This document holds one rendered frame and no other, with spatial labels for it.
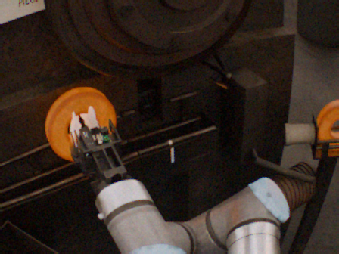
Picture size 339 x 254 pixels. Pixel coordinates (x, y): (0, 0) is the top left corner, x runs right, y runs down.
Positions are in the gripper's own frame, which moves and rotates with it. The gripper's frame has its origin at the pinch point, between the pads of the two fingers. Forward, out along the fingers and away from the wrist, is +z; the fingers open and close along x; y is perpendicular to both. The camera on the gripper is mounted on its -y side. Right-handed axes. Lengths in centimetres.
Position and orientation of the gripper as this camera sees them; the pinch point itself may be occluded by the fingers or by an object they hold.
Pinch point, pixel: (79, 117)
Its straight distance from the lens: 82.8
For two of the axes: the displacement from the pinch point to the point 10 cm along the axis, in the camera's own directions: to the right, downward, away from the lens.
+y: 1.1, -6.5, -7.5
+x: -8.9, 2.8, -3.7
